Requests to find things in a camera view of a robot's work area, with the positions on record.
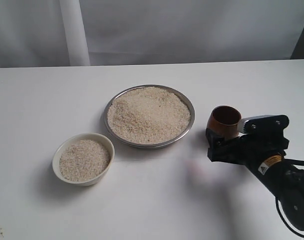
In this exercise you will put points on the white backdrop curtain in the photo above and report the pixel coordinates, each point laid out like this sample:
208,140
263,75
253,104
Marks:
112,32

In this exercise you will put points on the brown wooden cup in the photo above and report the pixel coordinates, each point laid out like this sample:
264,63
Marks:
224,121

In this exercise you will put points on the steel plate of rice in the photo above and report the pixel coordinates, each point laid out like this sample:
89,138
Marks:
149,116

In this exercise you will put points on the white bowl of rice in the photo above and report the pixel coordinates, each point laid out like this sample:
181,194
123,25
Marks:
84,159

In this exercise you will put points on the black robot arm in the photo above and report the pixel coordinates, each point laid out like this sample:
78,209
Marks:
286,182

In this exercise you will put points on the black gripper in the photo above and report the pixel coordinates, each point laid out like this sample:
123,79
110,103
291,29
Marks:
251,150

